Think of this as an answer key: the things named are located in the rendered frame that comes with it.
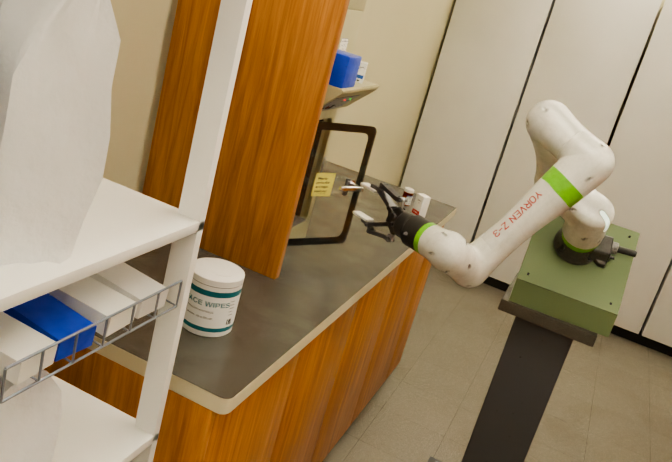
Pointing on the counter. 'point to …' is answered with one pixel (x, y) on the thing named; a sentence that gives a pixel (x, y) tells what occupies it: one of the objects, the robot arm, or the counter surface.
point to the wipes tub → (213, 297)
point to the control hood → (350, 92)
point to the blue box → (345, 69)
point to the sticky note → (323, 184)
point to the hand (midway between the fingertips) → (365, 200)
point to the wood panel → (252, 99)
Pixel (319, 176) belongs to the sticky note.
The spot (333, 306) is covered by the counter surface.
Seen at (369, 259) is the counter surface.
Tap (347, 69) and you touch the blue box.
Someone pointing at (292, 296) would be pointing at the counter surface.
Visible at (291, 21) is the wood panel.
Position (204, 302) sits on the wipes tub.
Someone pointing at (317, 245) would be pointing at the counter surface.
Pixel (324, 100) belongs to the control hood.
